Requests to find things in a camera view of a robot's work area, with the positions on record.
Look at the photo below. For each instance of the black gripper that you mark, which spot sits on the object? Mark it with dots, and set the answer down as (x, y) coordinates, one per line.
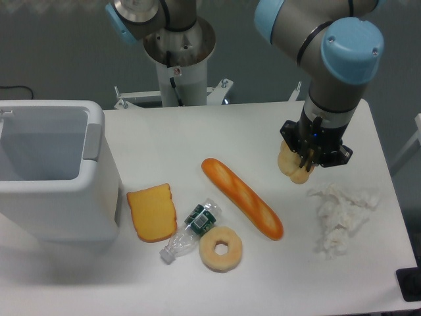
(316, 145)

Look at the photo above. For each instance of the pale round bread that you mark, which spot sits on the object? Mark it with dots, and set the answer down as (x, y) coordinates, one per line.
(288, 163)

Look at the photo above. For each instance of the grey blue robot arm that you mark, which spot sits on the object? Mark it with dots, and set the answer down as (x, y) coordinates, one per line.
(341, 53)

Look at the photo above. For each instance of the white plastic trash can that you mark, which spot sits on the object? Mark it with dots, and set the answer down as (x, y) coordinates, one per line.
(59, 181)

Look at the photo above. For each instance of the crumpled white tissue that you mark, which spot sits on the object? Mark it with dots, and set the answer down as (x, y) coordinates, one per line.
(342, 212)

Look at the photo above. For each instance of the orange baguette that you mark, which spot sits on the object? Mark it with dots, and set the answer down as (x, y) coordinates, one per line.
(252, 206)

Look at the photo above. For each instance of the white object at right edge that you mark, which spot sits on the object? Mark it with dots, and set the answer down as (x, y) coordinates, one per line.
(410, 148)

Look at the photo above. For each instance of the crushed clear plastic bottle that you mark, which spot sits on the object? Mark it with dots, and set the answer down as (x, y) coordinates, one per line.
(201, 219)

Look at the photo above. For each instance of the black device at edge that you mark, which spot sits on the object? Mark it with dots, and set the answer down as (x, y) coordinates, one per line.
(409, 283)

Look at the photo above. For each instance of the orange toast slice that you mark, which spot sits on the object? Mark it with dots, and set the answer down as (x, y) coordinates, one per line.
(153, 213)

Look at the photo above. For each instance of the white metal base frame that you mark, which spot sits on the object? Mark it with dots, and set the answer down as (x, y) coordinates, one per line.
(215, 95)

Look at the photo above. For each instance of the pale ring donut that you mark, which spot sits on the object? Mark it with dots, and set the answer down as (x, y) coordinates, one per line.
(221, 249)

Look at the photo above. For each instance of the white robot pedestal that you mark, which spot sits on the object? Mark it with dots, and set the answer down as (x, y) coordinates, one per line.
(175, 38)

